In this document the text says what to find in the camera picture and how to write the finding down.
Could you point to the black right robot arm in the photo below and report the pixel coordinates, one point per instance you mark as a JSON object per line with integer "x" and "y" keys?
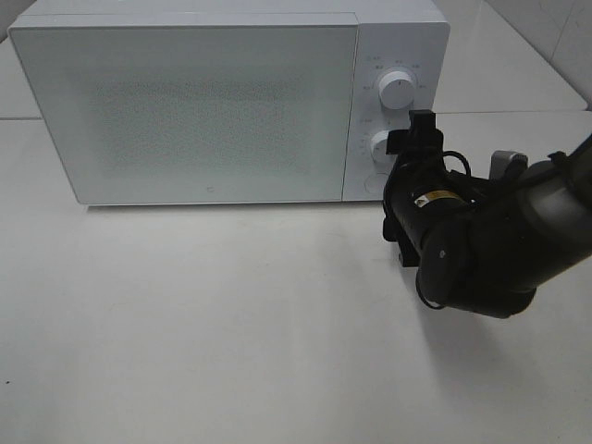
{"x": 484, "y": 245}

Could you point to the round white door button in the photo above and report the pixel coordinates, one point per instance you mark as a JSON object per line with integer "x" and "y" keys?
{"x": 375, "y": 184}

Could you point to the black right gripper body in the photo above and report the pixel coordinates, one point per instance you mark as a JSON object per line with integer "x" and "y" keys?
{"x": 421, "y": 190}

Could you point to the white microwave door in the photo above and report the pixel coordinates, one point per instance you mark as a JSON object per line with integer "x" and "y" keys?
{"x": 189, "y": 115}

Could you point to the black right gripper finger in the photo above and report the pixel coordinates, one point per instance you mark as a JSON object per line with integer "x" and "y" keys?
{"x": 422, "y": 134}
{"x": 393, "y": 232}

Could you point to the white upper power knob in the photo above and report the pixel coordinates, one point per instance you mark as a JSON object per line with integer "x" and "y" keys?
{"x": 396, "y": 88}

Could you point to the white microwave oven body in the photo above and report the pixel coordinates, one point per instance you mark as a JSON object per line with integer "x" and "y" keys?
{"x": 389, "y": 34}

